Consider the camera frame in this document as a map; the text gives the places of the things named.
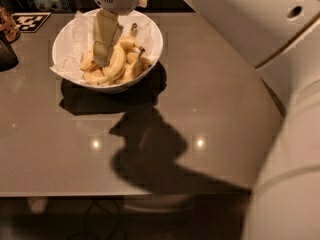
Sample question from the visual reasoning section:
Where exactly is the yellow banana left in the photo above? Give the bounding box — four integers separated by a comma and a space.
80, 50, 98, 72

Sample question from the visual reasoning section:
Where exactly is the long yellow banana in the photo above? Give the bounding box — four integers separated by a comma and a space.
83, 44, 126, 85

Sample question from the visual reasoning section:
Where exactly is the yellow banana back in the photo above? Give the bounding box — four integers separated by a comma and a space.
119, 23, 144, 51

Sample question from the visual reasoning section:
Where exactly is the white bowl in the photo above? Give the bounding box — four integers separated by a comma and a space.
51, 7, 164, 94

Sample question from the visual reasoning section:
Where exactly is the dark object at left edge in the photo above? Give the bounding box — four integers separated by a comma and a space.
0, 33, 19, 71

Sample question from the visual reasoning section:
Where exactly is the black white fiducial marker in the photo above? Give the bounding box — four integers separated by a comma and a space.
12, 12, 51, 33

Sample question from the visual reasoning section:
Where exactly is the yellow banana right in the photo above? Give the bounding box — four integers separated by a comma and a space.
116, 50, 151, 84

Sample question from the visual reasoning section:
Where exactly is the white paper liner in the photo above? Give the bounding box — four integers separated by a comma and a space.
49, 11, 155, 82

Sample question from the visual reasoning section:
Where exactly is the patterned jar at left edge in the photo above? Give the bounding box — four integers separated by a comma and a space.
0, 7, 20, 43

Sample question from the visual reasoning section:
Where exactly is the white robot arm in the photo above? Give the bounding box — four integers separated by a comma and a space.
183, 0, 320, 240

